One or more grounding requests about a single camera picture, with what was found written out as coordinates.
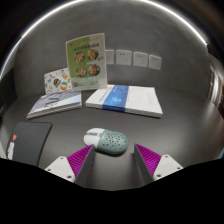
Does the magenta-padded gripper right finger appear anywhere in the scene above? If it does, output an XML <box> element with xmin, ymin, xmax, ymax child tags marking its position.
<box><xmin>133</xmin><ymin>143</ymin><xmax>184</xmax><ymax>186</ymax></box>

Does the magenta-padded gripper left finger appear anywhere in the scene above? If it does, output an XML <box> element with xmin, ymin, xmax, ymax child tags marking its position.
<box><xmin>44</xmin><ymin>144</ymin><xmax>96</xmax><ymax>188</ymax></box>

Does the green and white perforated mouse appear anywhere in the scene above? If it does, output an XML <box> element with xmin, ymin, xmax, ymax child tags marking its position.
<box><xmin>83</xmin><ymin>127</ymin><xmax>129</xmax><ymax>156</ymax></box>

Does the dark grey mouse pad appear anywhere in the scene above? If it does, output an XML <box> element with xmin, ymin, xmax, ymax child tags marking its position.
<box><xmin>5</xmin><ymin>121</ymin><xmax>54</xmax><ymax>167</ymax></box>

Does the grey striped book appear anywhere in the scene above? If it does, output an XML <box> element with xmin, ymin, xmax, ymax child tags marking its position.
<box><xmin>26</xmin><ymin>89</ymin><xmax>83</xmax><ymax>120</ymax></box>

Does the white book with blue band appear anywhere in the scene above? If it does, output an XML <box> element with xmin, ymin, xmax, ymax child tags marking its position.
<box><xmin>84</xmin><ymin>84</ymin><xmax>164</xmax><ymax>119</ymax></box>

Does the white card with colourful stickers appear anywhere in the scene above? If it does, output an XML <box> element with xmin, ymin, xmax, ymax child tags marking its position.
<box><xmin>43</xmin><ymin>67</ymin><xmax>73</xmax><ymax>96</ymax></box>

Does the acrylic stand with green menu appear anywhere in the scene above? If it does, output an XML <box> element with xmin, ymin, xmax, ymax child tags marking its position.
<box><xmin>65</xmin><ymin>32</ymin><xmax>109</xmax><ymax>92</ymax></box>

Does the white wall socket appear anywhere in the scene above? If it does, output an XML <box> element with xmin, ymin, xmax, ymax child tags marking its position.
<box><xmin>133</xmin><ymin>51</ymin><xmax>149</xmax><ymax>68</ymax></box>
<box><xmin>115</xmin><ymin>49</ymin><xmax>133</xmax><ymax>66</ymax></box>
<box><xmin>148</xmin><ymin>54</ymin><xmax>163</xmax><ymax>71</ymax></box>
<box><xmin>105</xmin><ymin>49</ymin><xmax>115</xmax><ymax>65</ymax></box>

